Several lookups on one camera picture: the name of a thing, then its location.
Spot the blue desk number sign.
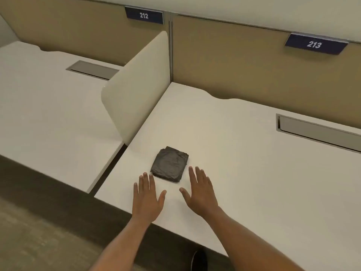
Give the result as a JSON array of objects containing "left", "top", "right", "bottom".
[
  {"left": 125, "top": 6, "right": 164, "bottom": 25},
  {"left": 284, "top": 32, "right": 349, "bottom": 56}
]

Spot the person's left forearm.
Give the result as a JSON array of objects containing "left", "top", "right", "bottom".
[{"left": 87, "top": 218, "right": 154, "bottom": 271}]

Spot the folded black plastic bag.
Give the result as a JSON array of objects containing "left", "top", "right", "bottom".
[{"left": 150, "top": 146, "right": 189, "bottom": 183}]

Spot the white desk divider panel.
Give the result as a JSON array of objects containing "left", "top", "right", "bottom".
[{"left": 101, "top": 31, "right": 171, "bottom": 146}]

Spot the person's right forearm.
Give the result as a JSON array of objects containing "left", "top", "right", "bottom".
[{"left": 200, "top": 206, "right": 306, "bottom": 271}]

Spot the grey desk cable tray cover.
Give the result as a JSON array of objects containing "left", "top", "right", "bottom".
[
  {"left": 66, "top": 60, "right": 120, "bottom": 81},
  {"left": 276, "top": 113, "right": 361, "bottom": 154}
]

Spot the black shoe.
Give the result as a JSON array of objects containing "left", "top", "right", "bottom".
[{"left": 191, "top": 250, "right": 208, "bottom": 271}]

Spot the person's right hand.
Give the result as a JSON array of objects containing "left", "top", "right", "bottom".
[{"left": 179, "top": 166, "right": 219, "bottom": 218}]

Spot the grey metal partition post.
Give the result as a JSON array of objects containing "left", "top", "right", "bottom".
[{"left": 169, "top": 12, "right": 173, "bottom": 83}]

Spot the person's left hand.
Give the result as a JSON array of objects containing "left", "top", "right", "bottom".
[{"left": 133, "top": 172, "right": 167, "bottom": 223}]

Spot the tan fabric partition panel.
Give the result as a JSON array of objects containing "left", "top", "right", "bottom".
[
  {"left": 171, "top": 14, "right": 361, "bottom": 136},
  {"left": 0, "top": 0, "right": 170, "bottom": 67}
]

